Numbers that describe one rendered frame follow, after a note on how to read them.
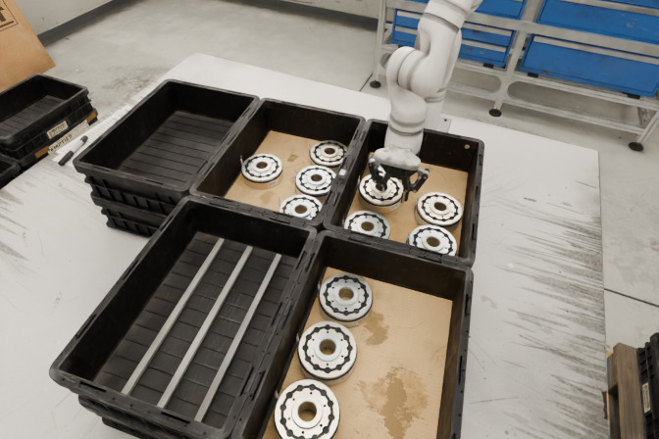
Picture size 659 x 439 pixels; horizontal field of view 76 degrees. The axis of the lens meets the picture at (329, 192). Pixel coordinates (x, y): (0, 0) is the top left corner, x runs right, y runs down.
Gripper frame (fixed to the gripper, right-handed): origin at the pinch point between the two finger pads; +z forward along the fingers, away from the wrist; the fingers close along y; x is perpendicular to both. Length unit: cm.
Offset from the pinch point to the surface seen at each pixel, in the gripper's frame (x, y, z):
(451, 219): 2.1, -14.0, 1.7
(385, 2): -190, 42, 28
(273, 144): -12.1, 36.3, 4.3
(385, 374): 39.8, -7.8, 4.7
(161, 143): -2, 66, 4
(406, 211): 0.4, -3.7, 4.5
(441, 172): -16.2, -9.9, 4.4
